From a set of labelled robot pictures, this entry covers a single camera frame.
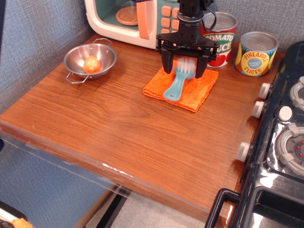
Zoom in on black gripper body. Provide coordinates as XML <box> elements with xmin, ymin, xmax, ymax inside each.
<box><xmin>156</xmin><ymin>13</ymin><xmax>219</xmax><ymax>62</ymax></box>

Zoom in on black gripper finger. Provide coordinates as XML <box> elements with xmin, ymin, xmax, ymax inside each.
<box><xmin>195</xmin><ymin>56</ymin><xmax>209</xmax><ymax>78</ymax></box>
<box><xmin>161</xmin><ymin>48</ymin><xmax>174</xmax><ymax>74</ymax></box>

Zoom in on teal brush white bristles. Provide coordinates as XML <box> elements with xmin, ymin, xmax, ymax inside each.
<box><xmin>163</xmin><ymin>57</ymin><xmax>196</xmax><ymax>102</ymax></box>

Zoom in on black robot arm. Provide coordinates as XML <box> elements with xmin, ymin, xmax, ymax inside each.
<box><xmin>156</xmin><ymin>0</ymin><xmax>219</xmax><ymax>78</ymax></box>

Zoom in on orange folded napkin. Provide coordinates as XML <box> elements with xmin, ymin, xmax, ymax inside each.
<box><xmin>142</xmin><ymin>68</ymin><xmax>219</xmax><ymax>113</ymax></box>

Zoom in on tomato sauce can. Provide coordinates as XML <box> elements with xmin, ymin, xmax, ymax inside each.
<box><xmin>200</xmin><ymin>11</ymin><xmax>238</xmax><ymax>68</ymax></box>

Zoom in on toy microwave teal and cream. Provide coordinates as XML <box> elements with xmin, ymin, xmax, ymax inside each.
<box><xmin>85</xmin><ymin>0</ymin><xmax>179</xmax><ymax>49</ymax></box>

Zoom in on pineapple slices can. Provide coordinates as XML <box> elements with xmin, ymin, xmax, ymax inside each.
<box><xmin>235</xmin><ymin>31</ymin><xmax>279</xmax><ymax>77</ymax></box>

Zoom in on white stove knob rear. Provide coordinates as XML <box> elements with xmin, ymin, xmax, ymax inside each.
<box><xmin>259</xmin><ymin>83</ymin><xmax>271</xmax><ymax>100</ymax></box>

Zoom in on white stove knob middle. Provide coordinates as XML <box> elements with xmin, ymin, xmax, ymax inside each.
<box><xmin>252</xmin><ymin>101</ymin><xmax>265</xmax><ymax>119</ymax></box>

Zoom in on orange toy fruit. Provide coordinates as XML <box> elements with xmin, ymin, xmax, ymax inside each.
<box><xmin>83</xmin><ymin>55</ymin><xmax>101</xmax><ymax>74</ymax></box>

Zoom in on small steel bowl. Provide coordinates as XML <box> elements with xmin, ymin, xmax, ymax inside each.
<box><xmin>64</xmin><ymin>38</ymin><xmax>117</xmax><ymax>84</ymax></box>

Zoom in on clear acrylic table guard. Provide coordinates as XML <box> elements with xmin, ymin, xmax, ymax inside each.
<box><xmin>0</xmin><ymin>132</ymin><xmax>133</xmax><ymax>199</ymax></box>

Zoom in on black toy stove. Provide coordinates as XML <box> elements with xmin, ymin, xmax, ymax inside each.
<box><xmin>232</xmin><ymin>41</ymin><xmax>304</xmax><ymax>228</ymax></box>

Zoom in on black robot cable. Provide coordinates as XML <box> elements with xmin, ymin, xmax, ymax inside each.
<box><xmin>201</xmin><ymin>7</ymin><xmax>217</xmax><ymax>33</ymax></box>

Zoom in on black oven door handle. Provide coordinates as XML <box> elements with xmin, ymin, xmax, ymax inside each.
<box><xmin>205</xmin><ymin>188</ymin><xmax>241</xmax><ymax>228</ymax></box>

